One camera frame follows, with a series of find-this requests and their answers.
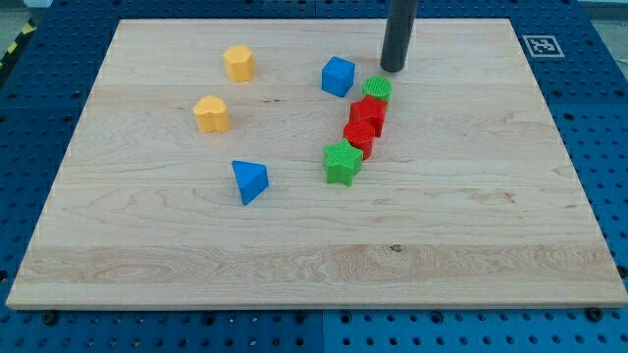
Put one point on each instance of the blue cube block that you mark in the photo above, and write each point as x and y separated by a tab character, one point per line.
337	76

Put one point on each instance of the green circle block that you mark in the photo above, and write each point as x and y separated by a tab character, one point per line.
378	87

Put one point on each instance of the green star block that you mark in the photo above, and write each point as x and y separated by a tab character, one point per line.
342	162

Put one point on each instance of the light wooden board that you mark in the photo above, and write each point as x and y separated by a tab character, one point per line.
468	201

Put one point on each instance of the blue triangle block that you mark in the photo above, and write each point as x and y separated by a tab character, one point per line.
251	179

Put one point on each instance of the red cylinder block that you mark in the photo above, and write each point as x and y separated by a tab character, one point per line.
360	134

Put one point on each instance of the red pentagon block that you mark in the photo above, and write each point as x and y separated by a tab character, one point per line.
372	110

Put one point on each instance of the yellow heart block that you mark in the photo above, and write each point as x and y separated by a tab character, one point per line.
212	114

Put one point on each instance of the yellow hexagon block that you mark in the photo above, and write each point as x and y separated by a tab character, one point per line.
239	63

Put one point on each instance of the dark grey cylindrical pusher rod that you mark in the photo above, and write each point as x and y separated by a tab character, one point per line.
401	17

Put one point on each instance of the white fiducial marker tag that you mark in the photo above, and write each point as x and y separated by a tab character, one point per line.
542	46

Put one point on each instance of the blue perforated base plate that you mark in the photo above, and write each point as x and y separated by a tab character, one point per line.
44	94

